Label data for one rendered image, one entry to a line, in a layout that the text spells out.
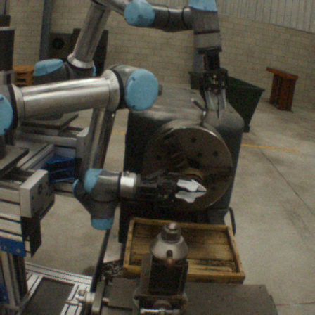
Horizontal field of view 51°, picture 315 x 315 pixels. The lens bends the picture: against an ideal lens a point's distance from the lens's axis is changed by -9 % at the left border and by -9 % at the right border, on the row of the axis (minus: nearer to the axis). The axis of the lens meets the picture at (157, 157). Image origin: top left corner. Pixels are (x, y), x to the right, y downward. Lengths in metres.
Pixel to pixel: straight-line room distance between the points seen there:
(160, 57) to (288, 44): 4.28
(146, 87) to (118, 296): 0.55
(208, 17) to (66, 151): 0.78
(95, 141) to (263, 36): 10.86
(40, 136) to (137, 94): 0.60
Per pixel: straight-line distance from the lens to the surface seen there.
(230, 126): 1.38
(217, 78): 1.00
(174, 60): 11.28
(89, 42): 1.42
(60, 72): 1.43
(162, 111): 1.36
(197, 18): 0.99
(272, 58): 11.95
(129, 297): 0.83
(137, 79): 0.96
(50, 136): 1.44
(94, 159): 1.16
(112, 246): 1.75
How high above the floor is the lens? 1.53
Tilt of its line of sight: 20 degrees down
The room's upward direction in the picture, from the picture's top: 7 degrees clockwise
